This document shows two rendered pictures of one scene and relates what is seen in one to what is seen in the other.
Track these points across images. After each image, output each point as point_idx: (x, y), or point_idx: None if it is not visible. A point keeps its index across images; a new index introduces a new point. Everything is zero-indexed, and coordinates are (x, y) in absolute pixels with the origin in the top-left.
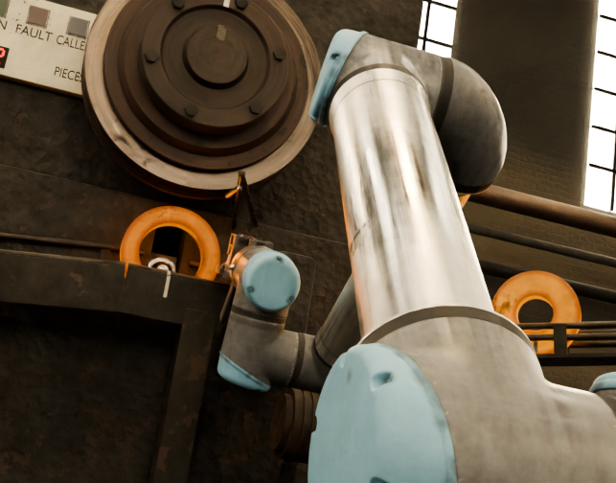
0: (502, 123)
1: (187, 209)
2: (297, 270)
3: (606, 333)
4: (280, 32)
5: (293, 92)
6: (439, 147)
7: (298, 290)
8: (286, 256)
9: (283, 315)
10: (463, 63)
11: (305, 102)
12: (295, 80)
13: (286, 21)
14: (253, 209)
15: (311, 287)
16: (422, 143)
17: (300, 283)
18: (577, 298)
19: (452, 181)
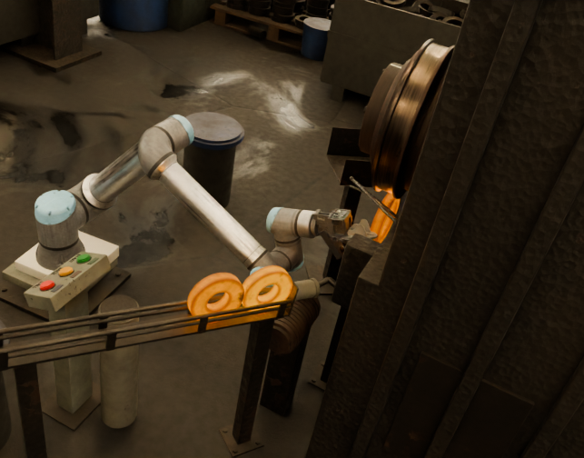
0: (138, 154)
1: (385, 196)
2: (267, 217)
3: (167, 308)
4: (388, 92)
5: (374, 135)
6: (127, 153)
7: (266, 226)
8: (276, 212)
9: (274, 237)
10: (146, 130)
11: (375, 143)
12: (379, 127)
13: (397, 83)
14: (378, 206)
15: (342, 259)
16: (127, 150)
17: (266, 224)
18: (190, 292)
19: (120, 161)
